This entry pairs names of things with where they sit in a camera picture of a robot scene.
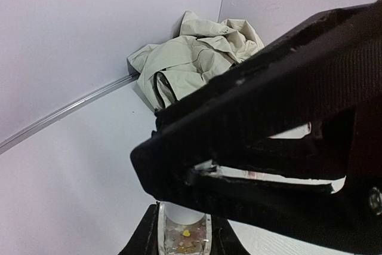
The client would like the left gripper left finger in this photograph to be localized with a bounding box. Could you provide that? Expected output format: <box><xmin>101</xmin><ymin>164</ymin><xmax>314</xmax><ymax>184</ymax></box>
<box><xmin>119</xmin><ymin>202</ymin><xmax>159</xmax><ymax>255</ymax></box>

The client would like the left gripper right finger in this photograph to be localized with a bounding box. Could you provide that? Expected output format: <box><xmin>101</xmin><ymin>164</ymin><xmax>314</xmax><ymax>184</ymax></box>
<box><xmin>210</xmin><ymin>216</ymin><xmax>248</xmax><ymax>255</ymax></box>

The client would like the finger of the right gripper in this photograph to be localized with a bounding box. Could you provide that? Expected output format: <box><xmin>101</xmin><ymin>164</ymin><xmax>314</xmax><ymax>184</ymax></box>
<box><xmin>152</xmin><ymin>2</ymin><xmax>381</xmax><ymax>179</ymax></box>
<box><xmin>131</xmin><ymin>145</ymin><xmax>381</xmax><ymax>252</ymax></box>

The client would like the clear nail polish bottle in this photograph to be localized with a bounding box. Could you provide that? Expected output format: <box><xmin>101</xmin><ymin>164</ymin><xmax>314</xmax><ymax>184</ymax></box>
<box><xmin>158</xmin><ymin>202</ymin><xmax>212</xmax><ymax>254</ymax></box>

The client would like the white nail polish cap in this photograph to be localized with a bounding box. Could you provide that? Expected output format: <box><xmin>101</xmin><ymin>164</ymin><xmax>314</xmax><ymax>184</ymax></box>
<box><xmin>164</xmin><ymin>202</ymin><xmax>205</xmax><ymax>225</ymax></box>

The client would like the beige jacket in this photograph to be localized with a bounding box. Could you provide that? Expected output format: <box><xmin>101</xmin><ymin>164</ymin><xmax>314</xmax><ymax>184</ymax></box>
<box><xmin>128</xmin><ymin>11</ymin><xmax>264</xmax><ymax>110</ymax></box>

